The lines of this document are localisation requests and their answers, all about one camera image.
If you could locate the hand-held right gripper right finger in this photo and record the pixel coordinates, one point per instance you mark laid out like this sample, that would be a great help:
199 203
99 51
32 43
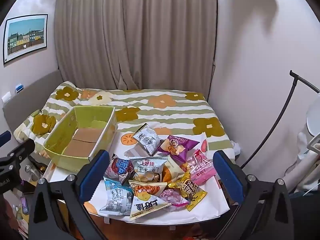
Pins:
228 177

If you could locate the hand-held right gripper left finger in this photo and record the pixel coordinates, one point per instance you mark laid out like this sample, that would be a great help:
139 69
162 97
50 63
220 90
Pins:
96 175

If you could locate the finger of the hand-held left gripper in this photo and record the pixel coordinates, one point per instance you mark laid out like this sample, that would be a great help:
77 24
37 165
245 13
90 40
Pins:
5 138
17 153

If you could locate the dark red snack packet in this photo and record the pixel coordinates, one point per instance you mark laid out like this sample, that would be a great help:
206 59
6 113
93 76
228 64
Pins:
117 168

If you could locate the pink striped snack packet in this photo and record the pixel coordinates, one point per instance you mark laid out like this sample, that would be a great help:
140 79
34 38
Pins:
201 167

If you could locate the light blue snack packet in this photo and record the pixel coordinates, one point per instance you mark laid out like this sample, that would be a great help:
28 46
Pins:
117 197

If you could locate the yellow snack packet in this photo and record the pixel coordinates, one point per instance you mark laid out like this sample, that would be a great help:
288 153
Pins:
190 187

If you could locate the green cardboard box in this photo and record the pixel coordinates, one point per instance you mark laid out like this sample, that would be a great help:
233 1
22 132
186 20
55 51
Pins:
62 132

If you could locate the white green snack packet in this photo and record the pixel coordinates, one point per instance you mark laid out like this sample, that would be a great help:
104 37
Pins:
147 168

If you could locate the cream orange snack packet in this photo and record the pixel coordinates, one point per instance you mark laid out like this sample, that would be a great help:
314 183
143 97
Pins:
173 170

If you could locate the pink white snack packet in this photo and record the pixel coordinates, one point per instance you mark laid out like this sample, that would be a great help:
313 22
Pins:
172 196

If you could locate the white triangular snack packet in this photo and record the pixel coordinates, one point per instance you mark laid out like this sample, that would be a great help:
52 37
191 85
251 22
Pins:
147 207

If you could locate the clear glass jar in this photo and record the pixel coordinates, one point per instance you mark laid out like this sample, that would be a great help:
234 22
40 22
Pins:
31 172

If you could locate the small white cloth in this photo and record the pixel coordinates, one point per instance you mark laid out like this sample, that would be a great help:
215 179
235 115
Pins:
236 150

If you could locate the fruit print white tablecloth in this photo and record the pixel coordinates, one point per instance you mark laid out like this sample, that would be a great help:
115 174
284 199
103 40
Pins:
215 205

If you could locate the floral striped pillow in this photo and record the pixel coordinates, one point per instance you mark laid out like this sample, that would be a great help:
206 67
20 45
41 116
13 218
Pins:
37 126

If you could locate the white table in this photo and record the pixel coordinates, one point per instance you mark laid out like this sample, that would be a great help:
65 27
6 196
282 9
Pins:
53 173

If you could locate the grey bed headboard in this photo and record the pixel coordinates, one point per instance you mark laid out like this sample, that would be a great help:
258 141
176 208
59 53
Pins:
30 92

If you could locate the blue white small object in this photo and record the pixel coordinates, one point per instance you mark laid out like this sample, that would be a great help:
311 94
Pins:
19 88

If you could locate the silver grey snack packet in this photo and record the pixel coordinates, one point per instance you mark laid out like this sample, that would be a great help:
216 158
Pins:
146 140

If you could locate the purple snack packet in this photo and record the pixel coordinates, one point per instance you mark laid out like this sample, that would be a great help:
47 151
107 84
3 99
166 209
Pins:
175 146

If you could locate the white hanging clothes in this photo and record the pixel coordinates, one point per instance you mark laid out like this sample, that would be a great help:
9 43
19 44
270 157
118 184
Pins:
303 155

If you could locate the dark cloth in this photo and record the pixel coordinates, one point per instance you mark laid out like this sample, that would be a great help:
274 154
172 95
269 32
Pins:
306 217

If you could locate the floral striped blanket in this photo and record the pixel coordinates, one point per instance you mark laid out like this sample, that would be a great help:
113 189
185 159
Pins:
162 115

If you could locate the white round lamp head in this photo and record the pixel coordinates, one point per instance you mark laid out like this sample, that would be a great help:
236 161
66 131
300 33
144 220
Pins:
313 117

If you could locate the beige curtain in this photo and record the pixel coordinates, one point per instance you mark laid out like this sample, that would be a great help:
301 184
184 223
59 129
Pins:
135 35

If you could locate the white wall switch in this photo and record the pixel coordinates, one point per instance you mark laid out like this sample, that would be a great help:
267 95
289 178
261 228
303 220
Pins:
6 96

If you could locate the framed wall picture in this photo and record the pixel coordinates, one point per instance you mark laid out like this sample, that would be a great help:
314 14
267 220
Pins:
25 37

